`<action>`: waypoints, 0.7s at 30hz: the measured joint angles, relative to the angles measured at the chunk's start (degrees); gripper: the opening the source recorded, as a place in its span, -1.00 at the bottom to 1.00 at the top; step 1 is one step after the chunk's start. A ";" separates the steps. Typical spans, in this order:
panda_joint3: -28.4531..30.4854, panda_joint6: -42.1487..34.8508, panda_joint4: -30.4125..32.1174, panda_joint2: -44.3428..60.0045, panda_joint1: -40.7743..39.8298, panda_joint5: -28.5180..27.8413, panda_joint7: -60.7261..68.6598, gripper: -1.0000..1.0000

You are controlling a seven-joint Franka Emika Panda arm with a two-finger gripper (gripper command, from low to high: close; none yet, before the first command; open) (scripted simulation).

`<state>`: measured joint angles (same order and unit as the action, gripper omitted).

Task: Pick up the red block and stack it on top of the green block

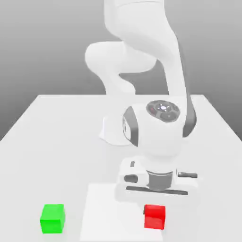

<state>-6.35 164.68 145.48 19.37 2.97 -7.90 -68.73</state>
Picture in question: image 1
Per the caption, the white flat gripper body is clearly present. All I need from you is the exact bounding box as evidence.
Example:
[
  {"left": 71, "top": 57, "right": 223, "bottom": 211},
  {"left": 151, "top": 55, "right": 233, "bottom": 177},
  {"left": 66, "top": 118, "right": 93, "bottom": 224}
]
[{"left": 114, "top": 181, "right": 199, "bottom": 205}]

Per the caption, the small red cube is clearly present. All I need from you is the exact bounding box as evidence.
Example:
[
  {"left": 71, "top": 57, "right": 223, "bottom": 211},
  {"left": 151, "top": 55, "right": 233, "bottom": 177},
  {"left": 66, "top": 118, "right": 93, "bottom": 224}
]
[{"left": 143, "top": 204, "right": 166, "bottom": 231}]

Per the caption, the small green cube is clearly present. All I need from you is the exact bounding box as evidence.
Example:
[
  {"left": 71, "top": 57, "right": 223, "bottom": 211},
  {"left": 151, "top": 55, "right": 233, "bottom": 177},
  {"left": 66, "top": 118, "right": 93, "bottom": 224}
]
[{"left": 39, "top": 204, "right": 66, "bottom": 234}]

